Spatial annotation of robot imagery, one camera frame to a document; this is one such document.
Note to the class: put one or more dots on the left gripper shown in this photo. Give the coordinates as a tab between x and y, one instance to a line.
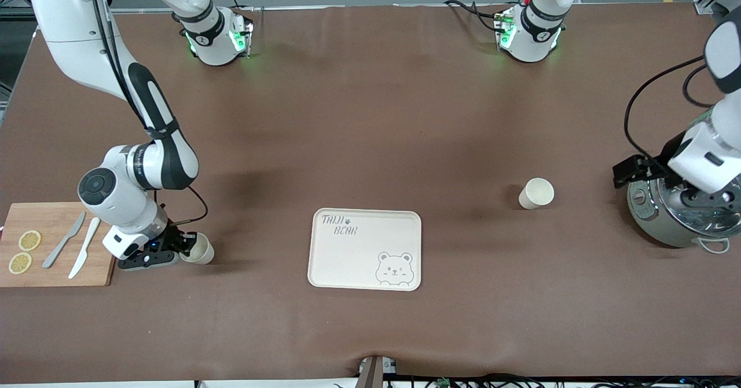
660	167

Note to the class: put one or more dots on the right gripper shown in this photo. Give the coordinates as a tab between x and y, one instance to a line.
172	235

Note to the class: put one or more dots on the cream paper cup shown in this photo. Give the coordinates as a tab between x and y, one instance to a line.
535	194
200	252

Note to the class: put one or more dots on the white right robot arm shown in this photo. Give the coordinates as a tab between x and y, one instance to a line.
69	29

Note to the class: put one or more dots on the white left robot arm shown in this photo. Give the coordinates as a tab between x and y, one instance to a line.
535	32

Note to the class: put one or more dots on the grey pot with glass lid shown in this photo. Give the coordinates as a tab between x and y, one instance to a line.
654	226

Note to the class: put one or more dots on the glass pot lid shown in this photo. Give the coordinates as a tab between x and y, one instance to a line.
700	217

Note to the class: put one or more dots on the white plastic knife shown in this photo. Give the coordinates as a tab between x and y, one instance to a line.
84	246

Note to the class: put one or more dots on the grey plastic knife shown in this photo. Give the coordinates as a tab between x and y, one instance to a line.
65	239

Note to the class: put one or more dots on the bamboo cutting board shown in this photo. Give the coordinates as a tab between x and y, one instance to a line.
58	272

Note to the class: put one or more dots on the lemon slice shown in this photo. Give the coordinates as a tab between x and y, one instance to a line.
20	263
29	240

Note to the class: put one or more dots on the cream tray with bear print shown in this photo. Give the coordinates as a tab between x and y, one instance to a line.
359	260

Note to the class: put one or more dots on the brown table mat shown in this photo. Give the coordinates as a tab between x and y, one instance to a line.
370	116

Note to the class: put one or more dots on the metal camera stand bracket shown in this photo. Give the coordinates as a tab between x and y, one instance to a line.
370	376

